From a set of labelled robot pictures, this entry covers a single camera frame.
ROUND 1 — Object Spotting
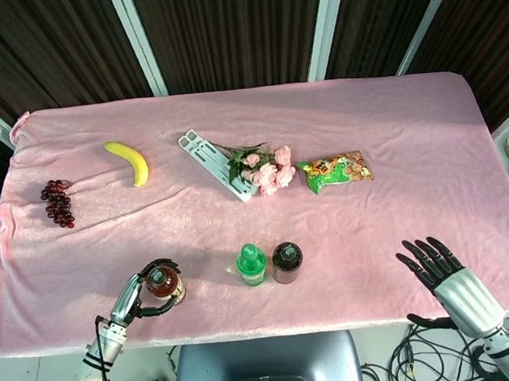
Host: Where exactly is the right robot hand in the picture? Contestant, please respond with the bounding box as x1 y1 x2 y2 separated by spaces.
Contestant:
394 230 508 344

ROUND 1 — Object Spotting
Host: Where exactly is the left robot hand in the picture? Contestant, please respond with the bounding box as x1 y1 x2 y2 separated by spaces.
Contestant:
105 257 187 324

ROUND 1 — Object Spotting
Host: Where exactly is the amber tea bottle white label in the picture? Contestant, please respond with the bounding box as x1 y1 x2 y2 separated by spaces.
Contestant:
143 263 188 307

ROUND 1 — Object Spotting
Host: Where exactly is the dark red tea bottle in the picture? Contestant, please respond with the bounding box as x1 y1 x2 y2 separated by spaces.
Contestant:
268 240 306 286

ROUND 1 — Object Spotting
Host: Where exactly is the dark red grape bunch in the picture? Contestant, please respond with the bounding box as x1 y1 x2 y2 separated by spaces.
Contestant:
38 177 76 231

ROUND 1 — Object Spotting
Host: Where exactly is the pink plush tablecloth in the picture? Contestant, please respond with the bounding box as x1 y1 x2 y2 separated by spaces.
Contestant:
0 65 509 363

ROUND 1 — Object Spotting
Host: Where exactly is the green Sprite bottle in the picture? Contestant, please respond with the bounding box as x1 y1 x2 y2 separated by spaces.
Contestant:
235 242 271 288

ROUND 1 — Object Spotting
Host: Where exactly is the yellow banana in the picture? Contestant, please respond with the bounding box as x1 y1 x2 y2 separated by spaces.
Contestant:
102 138 152 191

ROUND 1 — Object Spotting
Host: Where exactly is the grey robot torso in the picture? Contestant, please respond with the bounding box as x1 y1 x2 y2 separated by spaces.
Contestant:
169 329 365 381

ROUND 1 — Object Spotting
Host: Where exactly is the white folding stand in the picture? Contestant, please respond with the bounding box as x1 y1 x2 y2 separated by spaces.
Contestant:
176 123 260 210

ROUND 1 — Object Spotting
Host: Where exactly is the green snack bag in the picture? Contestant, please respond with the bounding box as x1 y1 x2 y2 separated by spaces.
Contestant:
295 148 377 196

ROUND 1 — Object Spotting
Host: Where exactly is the pink rose bouquet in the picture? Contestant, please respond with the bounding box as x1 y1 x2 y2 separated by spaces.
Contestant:
214 137 299 202

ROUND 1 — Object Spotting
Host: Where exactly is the dark brown curtain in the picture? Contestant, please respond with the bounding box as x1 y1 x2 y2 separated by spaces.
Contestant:
0 0 509 173

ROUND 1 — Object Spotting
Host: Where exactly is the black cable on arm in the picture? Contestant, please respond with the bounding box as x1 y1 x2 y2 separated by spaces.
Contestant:
91 309 174 381

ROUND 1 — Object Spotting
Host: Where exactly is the black floor cable tangle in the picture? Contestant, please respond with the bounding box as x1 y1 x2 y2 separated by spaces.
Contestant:
357 314 509 381

